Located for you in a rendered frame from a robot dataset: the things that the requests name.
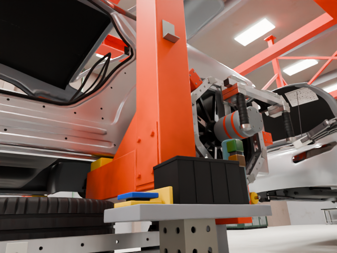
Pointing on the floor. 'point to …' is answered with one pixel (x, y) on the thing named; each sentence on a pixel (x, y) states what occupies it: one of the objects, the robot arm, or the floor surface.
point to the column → (188, 236)
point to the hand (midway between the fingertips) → (302, 142)
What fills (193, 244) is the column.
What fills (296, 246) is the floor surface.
